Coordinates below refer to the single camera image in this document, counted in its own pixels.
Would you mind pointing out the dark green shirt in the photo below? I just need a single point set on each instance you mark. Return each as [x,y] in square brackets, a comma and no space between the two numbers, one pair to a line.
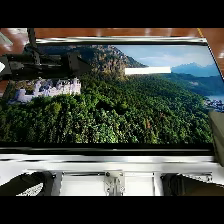
[218,136]

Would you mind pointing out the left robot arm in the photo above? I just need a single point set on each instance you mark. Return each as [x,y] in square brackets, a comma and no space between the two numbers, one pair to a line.
[33,66]

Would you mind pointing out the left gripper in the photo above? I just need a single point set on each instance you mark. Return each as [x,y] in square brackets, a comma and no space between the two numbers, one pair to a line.
[75,65]

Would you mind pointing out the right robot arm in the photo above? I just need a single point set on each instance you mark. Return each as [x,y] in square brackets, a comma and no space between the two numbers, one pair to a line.
[200,188]

